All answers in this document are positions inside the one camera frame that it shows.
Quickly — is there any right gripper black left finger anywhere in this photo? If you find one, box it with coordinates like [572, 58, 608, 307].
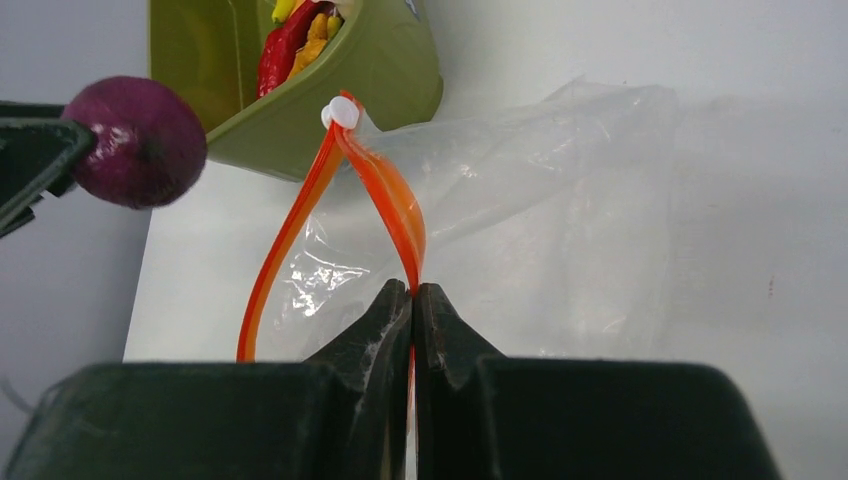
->
[3, 279, 411, 479]

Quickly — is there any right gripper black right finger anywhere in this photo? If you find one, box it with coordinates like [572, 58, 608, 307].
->
[412, 284, 780, 479]

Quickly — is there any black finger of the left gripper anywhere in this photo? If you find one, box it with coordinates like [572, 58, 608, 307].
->
[1, 100, 97, 237]

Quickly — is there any purple red onion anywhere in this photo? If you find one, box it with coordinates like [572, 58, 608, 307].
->
[60, 75, 208, 210]

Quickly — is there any clear zip bag orange zipper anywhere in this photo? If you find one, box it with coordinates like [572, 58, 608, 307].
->
[236, 76, 684, 399]

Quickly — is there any long red chili pepper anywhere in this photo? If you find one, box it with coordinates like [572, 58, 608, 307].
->
[256, 1, 336, 98]

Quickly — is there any long yellow chili pepper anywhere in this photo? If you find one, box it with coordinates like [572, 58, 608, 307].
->
[271, 0, 297, 25]

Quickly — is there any orange fried chicken piece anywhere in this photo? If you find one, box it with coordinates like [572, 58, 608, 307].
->
[287, 11, 343, 80]

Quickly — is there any olive green plastic basket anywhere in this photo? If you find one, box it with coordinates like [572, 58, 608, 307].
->
[148, 1, 443, 181]

